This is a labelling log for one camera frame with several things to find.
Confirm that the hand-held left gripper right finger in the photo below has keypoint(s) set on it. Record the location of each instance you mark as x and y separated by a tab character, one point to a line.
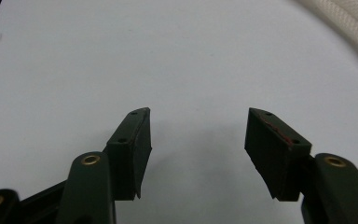
273	155

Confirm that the cream knitted garment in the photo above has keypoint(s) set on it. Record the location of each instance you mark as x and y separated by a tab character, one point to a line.
351	21

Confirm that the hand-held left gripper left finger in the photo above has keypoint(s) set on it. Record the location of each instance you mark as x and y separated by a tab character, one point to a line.
127	155

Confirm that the white table mat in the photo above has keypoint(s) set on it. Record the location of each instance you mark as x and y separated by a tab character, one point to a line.
180	62

